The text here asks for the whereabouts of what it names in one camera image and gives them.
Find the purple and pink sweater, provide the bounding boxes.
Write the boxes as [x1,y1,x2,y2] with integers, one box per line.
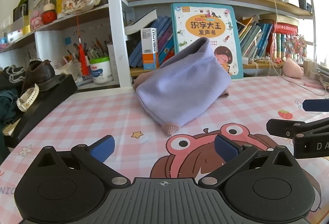
[134,37,231,136]

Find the pink plush toy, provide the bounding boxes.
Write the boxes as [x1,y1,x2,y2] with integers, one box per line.
[282,58,304,79]

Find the pink checkered table mat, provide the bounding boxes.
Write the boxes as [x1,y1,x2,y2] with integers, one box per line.
[1,77,328,223]

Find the black box platform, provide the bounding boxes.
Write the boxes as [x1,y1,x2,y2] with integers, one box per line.
[4,74,78,148]

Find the red thick book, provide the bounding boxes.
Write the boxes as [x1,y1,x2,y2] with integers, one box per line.
[272,23,298,36]

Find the red hanging tassel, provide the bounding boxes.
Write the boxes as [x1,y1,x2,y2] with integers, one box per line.
[76,14,89,76]

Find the white green-lid jar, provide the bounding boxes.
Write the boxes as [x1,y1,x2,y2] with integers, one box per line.
[89,56,113,84]

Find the white wristwatch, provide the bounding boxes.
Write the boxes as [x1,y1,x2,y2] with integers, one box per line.
[16,84,40,112]

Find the brown leather shoe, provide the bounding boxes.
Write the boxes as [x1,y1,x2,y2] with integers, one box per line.
[22,59,65,93]

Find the dark green garment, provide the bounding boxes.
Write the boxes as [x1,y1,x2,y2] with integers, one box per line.
[0,89,18,128]

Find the teal children's picture book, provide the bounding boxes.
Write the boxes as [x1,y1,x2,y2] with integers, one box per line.
[171,3,244,79]

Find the white orange carton box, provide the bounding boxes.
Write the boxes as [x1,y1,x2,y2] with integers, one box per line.
[141,28,159,70]

